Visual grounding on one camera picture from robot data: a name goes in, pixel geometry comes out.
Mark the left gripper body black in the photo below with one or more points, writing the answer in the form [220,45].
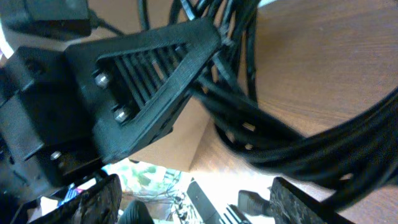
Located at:
[46,133]

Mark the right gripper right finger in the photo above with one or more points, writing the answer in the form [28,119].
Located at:
[289,204]

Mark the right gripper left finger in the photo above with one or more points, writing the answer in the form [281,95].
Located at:
[99,204]

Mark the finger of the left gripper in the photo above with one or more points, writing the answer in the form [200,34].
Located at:
[135,86]

